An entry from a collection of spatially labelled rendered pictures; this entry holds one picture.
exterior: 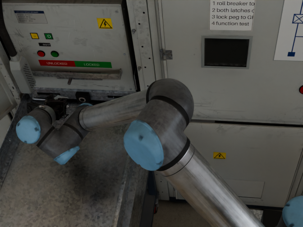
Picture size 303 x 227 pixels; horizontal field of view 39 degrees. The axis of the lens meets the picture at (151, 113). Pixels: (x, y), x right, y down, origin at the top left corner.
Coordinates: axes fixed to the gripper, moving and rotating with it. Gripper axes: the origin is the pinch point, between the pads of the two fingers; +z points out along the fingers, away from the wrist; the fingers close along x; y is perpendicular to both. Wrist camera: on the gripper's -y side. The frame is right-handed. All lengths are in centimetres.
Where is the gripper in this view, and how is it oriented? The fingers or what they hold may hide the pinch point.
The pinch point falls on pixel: (58, 99)
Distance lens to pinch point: 184.6
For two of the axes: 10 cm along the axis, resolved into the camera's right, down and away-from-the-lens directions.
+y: 9.9, 0.4, -1.5
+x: -0.1, -9.4, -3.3
